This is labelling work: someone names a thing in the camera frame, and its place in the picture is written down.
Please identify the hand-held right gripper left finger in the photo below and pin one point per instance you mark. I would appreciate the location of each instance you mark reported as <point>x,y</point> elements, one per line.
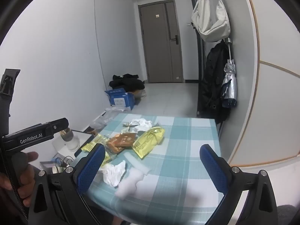
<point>90,167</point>

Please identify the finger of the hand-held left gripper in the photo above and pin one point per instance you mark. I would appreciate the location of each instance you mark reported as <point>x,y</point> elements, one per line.
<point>60,124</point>
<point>9,79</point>

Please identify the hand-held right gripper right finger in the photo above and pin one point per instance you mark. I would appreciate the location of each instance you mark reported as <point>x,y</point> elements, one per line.
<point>213,168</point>

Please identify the pale yellow snack packet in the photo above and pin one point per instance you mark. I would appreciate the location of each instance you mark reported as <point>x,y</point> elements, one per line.
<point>92,145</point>

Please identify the brown snack packet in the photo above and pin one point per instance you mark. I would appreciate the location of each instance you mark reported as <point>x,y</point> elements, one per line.
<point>123,140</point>

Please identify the yellow clear plastic wrapper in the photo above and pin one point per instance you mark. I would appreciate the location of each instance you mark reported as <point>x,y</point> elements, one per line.
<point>147,141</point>

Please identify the white shoulder bag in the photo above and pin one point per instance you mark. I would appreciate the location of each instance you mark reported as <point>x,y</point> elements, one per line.
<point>208,18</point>

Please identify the person's left hand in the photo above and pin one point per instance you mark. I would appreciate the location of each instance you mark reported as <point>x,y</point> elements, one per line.
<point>32,156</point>

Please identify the grey cup with chopsticks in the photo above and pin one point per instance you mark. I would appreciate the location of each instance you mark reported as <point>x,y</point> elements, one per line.
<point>68,136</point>

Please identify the clear glass jar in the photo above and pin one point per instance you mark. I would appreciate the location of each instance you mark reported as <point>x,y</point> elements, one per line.
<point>72,145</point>

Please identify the white crumpled tissue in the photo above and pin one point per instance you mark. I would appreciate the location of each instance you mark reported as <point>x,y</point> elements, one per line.
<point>114,173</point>
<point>141,123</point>

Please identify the white and navy box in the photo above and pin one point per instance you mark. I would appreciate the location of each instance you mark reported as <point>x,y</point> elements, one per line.
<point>83,137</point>

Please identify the blue checked tablecloth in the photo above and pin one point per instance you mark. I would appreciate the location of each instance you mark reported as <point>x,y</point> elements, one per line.
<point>187,145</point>

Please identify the white foam block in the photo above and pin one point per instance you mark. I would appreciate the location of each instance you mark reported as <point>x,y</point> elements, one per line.
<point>130,184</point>

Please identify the grey plastic bag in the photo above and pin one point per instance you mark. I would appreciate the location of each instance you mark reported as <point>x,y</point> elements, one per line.
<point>107,117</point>

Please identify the translucent white plastic strip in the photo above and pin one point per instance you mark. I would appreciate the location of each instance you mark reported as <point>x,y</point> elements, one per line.
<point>138,163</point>

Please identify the small clear wrapper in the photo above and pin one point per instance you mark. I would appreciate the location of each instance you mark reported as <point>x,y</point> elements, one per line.
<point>128,124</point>

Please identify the blue cardboard box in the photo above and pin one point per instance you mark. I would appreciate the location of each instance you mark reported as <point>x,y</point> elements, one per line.
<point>119,99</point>

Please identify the pile of black clothes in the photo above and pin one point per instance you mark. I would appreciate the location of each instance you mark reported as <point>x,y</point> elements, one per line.
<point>127,82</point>

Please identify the silver folded umbrella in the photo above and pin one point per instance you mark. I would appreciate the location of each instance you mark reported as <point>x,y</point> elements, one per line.
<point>230,86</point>

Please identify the black jacket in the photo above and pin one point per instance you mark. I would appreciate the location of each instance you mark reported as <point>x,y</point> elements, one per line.
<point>213,82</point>

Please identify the grey brown door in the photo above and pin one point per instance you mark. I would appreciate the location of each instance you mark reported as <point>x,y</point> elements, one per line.
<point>154,51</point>

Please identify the black sliding door frame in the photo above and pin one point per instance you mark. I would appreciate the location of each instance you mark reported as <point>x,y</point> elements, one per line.
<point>198,49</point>

